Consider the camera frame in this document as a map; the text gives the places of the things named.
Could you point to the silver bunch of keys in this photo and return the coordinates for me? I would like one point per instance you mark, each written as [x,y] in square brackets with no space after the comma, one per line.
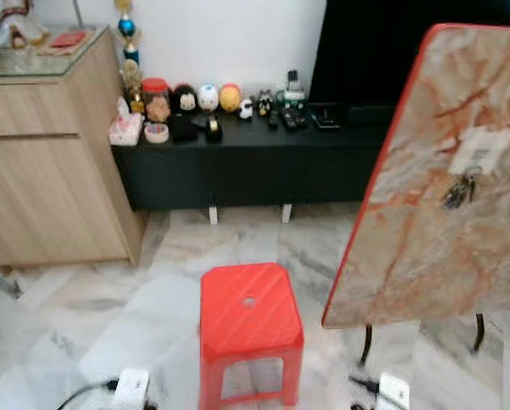
[458,195]

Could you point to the marble pattern folding table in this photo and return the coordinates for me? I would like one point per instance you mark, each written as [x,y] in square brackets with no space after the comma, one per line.
[425,256]

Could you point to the black television screen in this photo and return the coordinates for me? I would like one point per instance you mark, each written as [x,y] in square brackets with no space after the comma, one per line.
[366,51]

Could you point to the black remote control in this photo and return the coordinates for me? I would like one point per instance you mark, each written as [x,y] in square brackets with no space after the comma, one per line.
[294,118]

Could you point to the black low tv console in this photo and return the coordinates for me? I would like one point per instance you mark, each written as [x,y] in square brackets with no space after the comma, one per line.
[254,171]

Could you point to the small white panda figurine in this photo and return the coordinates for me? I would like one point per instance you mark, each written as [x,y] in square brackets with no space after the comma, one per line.
[246,108]

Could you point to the red plastic stool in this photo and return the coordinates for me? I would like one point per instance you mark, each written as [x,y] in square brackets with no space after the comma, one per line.
[250,329]

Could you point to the yellow round figurine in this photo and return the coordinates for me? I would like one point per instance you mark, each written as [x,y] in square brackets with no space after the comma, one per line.
[230,98]

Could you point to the black and yellow gadget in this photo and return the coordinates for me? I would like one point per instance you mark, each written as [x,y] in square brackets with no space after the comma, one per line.
[213,130]

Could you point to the white round figurine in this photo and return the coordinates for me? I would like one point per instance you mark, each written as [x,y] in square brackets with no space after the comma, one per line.
[208,97]

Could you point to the small black box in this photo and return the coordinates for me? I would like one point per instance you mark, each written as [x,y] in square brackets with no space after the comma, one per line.
[183,130]

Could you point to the black round figurine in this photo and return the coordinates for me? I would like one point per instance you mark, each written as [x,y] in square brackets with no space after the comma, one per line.
[184,98]

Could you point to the red lid snack jar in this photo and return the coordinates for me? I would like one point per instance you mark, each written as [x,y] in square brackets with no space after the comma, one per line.
[156,102]

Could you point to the pink tissue box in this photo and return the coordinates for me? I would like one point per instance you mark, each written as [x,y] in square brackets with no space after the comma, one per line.
[125,130]

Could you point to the small gold trophy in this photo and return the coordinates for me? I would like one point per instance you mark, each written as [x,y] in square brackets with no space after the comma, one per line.
[132,84]

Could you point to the blue and gold trophy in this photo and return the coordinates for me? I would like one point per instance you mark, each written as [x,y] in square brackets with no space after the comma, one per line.
[127,26]

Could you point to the light wooden cabinet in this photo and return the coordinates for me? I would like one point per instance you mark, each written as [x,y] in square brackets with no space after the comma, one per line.
[41,179]

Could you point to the flat red item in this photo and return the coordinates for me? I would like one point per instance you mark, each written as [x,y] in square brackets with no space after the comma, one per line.
[68,39]

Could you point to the white dressed doll figurine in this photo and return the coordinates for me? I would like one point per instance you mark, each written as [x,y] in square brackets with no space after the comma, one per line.
[20,26]

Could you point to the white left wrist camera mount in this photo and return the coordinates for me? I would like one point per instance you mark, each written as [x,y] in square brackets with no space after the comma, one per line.
[131,389]

